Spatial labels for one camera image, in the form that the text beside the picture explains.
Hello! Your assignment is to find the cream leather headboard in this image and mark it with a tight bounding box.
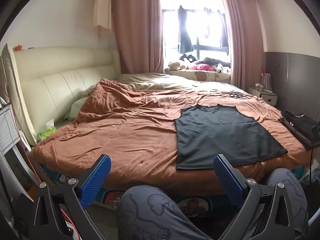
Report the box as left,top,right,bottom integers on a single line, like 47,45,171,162
12,45,120,147

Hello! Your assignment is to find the brown blanket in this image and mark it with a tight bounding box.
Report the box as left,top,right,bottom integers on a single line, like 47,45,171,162
31,78,309,195

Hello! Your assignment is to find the white slatted board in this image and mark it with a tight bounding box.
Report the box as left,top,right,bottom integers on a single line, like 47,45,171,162
0,97,19,153

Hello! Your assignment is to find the white nightstand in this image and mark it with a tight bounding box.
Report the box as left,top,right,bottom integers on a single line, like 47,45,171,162
248,87,278,105

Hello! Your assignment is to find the green packet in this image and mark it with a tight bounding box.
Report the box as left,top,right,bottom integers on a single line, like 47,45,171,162
37,126,57,142

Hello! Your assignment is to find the stack of dark folded clothes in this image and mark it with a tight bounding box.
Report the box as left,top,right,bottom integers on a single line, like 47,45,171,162
279,110,320,150

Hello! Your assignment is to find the beige bed sheet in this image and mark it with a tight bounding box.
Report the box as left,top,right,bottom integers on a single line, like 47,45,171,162
117,72,240,90

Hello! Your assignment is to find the dark hanging garment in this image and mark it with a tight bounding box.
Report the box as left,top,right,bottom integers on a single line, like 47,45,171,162
217,10,229,49
177,5,194,54

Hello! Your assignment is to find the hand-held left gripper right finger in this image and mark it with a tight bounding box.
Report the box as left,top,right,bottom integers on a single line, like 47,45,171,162
213,154,293,240

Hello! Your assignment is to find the printed window seat cushion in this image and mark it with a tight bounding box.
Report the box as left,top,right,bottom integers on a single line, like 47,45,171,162
170,70,232,82

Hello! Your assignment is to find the cartoon printed bed sheet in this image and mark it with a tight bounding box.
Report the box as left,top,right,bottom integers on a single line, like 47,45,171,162
41,164,308,218

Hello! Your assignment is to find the cream padded side panel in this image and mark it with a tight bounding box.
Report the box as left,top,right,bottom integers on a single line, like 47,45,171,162
1,43,38,147

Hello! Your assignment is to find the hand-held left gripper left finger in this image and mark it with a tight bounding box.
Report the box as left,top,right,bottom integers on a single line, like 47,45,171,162
29,154,112,240

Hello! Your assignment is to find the cream hanging cloth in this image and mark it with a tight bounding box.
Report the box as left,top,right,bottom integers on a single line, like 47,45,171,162
93,0,112,29

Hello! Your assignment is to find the dark clothing heap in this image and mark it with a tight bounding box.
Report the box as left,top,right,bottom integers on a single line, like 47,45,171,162
200,57,230,68

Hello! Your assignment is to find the white pillow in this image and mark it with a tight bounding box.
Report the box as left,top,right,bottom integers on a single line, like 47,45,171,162
64,97,88,119

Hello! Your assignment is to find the black and white plush toy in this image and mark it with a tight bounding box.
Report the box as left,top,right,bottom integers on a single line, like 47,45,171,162
179,54,197,63

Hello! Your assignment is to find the black sleeveless vest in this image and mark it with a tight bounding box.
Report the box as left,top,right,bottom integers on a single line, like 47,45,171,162
174,104,288,171

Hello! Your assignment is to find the pink plush toy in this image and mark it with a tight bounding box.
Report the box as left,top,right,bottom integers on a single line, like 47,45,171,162
187,64,215,72

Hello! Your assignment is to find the window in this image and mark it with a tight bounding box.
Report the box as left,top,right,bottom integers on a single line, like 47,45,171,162
160,0,229,58

